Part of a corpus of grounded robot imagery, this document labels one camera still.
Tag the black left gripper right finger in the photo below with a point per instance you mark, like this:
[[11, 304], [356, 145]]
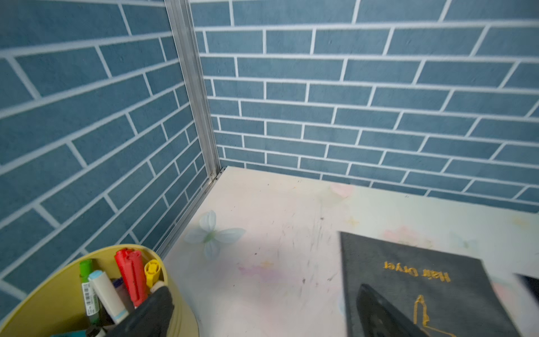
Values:
[[380, 318]]

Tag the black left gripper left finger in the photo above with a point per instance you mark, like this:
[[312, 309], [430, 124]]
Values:
[[152, 318]]

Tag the black hair dryer bag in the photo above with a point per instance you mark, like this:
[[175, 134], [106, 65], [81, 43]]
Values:
[[531, 284]]

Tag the grey hair dryer bag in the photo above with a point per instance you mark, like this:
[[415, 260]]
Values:
[[444, 294]]

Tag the yellow marker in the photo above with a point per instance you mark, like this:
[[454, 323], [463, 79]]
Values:
[[152, 271]]

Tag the green marker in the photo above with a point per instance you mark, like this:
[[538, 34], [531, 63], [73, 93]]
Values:
[[91, 302]]

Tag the white light-blue marker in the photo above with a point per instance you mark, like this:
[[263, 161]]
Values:
[[108, 296]]

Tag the red marker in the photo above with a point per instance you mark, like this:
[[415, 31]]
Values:
[[130, 263]]

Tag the yellow pen holder cup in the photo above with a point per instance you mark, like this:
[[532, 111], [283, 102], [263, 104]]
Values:
[[57, 304]]

